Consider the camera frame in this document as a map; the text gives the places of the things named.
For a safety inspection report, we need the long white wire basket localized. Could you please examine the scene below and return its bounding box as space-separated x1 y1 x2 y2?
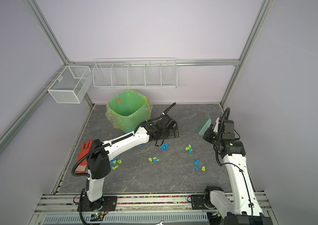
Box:
92 58 178 89

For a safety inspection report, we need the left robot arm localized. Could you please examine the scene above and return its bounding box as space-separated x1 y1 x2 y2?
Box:
71 113 179 203

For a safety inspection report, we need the green blue scrap cluster front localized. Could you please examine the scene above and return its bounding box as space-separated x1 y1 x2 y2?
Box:
148 157 159 162

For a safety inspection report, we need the green plastic dustpan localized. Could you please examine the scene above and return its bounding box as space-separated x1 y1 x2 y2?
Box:
167 123 179 139

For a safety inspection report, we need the green hand brush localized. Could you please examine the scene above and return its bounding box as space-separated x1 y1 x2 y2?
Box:
197 115 212 136

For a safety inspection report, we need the paper scrap cluster far left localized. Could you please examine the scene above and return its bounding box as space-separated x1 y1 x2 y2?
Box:
110 157 122 170

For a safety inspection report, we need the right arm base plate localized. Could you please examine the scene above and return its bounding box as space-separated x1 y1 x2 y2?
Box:
188 194 213 210

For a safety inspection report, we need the aluminium front rail frame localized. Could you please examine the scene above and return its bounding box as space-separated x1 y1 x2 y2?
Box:
29 193 278 225

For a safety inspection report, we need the blue paper scrap cluster centre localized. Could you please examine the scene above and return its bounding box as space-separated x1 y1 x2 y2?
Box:
160 143 168 151

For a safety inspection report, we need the small white mesh basket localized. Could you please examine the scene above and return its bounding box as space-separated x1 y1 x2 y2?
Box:
48 66 92 104

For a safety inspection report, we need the green trash bin with bag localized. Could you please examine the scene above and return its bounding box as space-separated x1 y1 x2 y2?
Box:
106 90 152 133

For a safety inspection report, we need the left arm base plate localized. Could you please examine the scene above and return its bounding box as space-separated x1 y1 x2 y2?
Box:
77 196 118 212

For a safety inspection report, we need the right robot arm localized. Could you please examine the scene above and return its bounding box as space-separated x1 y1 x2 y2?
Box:
199 117 273 225

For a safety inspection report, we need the red rubber glove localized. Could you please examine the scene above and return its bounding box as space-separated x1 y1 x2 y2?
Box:
75 140 93 173

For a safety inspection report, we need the blue green scrap cluster far right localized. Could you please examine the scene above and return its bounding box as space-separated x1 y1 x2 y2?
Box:
194 159 206 172

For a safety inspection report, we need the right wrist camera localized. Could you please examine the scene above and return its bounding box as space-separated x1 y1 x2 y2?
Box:
213 117 221 133

